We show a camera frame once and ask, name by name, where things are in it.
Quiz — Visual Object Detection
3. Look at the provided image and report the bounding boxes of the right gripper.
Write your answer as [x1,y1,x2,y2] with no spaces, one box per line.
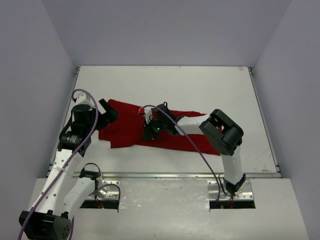
[142,116,168,141]

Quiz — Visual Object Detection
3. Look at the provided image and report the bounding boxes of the red t-shirt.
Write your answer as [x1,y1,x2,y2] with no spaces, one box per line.
[97,98,223,156]

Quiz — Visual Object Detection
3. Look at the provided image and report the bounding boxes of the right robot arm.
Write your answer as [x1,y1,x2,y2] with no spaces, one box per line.
[138,102,246,196]

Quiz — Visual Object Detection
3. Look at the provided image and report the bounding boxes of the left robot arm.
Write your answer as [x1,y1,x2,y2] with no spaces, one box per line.
[18,94,118,240]

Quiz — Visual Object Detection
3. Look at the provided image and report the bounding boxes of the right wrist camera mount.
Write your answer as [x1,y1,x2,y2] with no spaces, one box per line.
[138,106,153,124]

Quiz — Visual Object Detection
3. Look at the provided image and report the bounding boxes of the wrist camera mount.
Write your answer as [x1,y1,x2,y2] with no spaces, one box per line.
[138,106,153,124]
[75,91,95,109]

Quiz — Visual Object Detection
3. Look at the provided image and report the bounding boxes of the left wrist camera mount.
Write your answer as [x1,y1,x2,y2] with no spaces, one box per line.
[75,91,95,109]

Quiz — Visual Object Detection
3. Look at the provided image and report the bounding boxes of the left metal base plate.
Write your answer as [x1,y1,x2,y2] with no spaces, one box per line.
[86,179,120,201]

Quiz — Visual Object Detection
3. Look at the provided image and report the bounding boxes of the metal base plate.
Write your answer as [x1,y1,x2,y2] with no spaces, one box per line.
[207,180,255,201]
[86,179,120,201]

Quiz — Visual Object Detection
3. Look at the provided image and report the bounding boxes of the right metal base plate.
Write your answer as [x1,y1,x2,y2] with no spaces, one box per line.
[207,180,255,201]

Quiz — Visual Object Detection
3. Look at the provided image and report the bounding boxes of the aluminium table frame rail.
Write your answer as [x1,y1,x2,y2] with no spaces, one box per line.
[74,66,281,178]

